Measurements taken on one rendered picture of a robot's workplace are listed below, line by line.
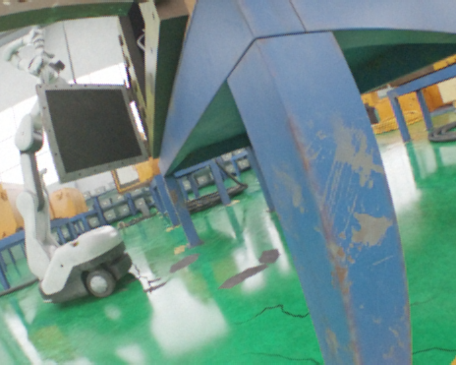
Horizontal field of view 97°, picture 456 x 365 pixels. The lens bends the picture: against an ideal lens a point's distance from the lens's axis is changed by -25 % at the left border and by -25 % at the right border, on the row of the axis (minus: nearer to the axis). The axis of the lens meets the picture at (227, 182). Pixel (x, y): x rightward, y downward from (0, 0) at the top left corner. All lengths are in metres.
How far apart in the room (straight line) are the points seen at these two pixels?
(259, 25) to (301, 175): 0.12
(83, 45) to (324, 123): 12.01
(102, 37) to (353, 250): 12.08
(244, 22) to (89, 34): 12.18
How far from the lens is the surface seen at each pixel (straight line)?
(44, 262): 1.88
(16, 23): 0.31
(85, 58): 11.77
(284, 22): 0.23
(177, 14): 0.37
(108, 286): 1.62
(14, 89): 12.41
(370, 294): 0.25
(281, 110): 0.20
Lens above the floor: 0.45
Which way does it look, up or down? 3 degrees down
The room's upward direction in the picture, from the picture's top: 21 degrees counter-clockwise
